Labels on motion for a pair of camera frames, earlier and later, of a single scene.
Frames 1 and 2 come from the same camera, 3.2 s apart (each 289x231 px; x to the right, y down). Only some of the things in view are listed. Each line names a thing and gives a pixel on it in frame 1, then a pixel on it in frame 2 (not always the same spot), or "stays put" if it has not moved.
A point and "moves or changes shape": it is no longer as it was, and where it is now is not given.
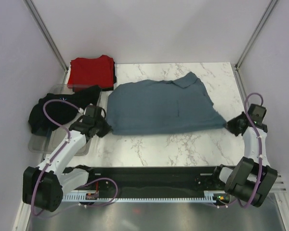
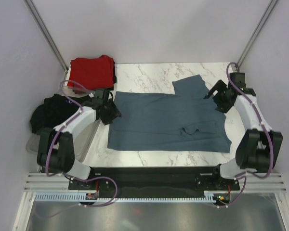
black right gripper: x=230 y=125 to x=220 y=86
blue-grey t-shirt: x=144 y=107 moves or changes shape
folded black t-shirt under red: x=114 y=80 stays put
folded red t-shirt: x=98 y=71 stays put
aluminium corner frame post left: x=40 y=21 stays put
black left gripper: x=106 y=130 to x=114 y=113
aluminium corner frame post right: x=269 y=7 stays put
